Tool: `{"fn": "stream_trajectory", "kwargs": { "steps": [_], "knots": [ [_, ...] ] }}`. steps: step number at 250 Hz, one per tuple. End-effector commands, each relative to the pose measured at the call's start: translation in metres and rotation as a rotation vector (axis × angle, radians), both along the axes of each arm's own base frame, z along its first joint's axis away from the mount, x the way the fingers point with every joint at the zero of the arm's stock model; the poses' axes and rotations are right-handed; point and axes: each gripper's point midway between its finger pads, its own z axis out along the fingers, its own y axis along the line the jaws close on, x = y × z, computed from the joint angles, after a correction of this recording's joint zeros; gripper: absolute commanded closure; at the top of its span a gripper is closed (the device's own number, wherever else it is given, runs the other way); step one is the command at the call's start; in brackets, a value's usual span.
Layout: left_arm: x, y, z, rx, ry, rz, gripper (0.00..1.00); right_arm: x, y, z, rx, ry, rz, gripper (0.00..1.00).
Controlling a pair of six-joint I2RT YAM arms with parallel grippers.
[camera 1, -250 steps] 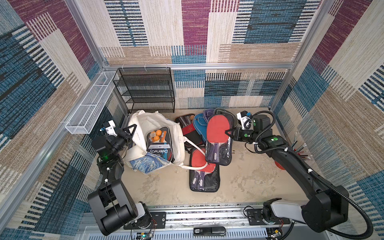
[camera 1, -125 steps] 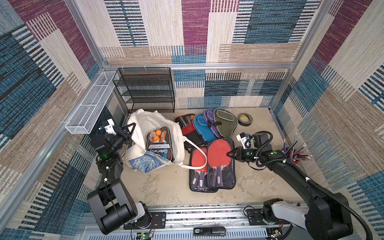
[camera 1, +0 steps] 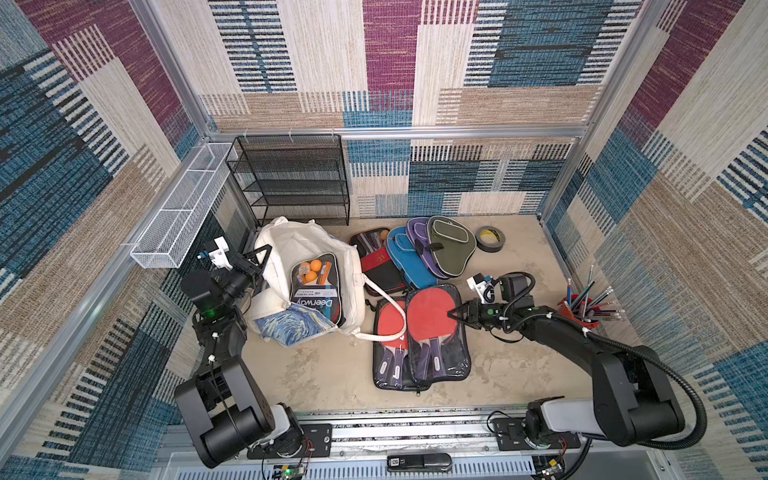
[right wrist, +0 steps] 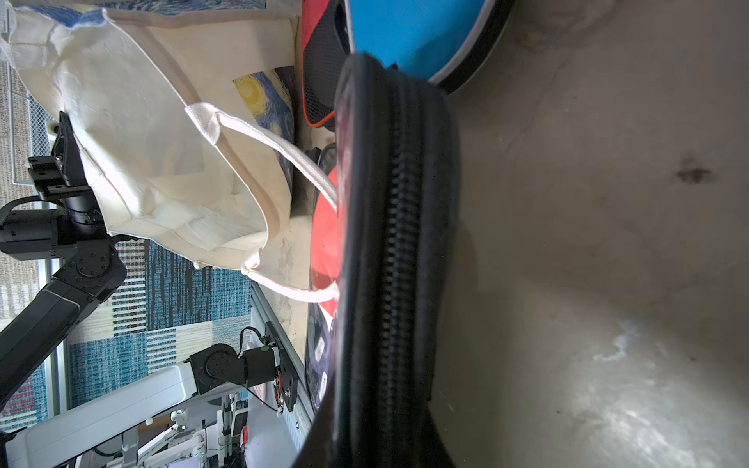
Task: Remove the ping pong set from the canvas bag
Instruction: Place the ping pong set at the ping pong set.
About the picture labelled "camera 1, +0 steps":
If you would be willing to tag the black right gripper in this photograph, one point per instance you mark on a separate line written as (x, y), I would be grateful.
(472, 312)

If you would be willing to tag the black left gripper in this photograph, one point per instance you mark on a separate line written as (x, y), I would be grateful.
(257, 269)

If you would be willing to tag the white canvas starry night bag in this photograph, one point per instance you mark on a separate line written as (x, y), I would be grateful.
(276, 318)

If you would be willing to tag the olive green paddle case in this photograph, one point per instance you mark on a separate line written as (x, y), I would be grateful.
(451, 245)

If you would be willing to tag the black blue paddle case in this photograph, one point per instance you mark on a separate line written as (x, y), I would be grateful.
(406, 259)

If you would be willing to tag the purple paddle case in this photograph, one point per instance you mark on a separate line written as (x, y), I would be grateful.
(417, 233)

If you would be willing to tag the black red paddle case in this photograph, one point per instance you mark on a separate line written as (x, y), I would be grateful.
(376, 262)

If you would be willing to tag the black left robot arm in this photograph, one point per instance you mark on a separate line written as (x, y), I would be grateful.
(223, 408)

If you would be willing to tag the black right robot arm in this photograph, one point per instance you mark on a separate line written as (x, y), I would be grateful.
(632, 399)

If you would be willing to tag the black tape roll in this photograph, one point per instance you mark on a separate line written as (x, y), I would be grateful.
(490, 239)

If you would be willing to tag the red pencil cup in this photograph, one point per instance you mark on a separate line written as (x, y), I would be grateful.
(569, 308)

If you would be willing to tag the black handheld scanner device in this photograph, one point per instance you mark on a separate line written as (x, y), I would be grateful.
(419, 463)

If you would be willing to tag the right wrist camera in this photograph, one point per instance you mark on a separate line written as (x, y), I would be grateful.
(484, 287)

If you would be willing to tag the white wire mesh basket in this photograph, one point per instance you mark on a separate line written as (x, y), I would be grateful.
(168, 238)

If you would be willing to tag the black wire mesh shelf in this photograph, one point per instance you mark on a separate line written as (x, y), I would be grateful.
(299, 177)

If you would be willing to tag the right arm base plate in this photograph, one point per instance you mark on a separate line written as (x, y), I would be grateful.
(511, 436)

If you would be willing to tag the aluminium front rail frame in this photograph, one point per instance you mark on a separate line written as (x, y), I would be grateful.
(361, 441)

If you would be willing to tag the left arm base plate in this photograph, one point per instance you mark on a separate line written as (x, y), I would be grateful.
(317, 440)

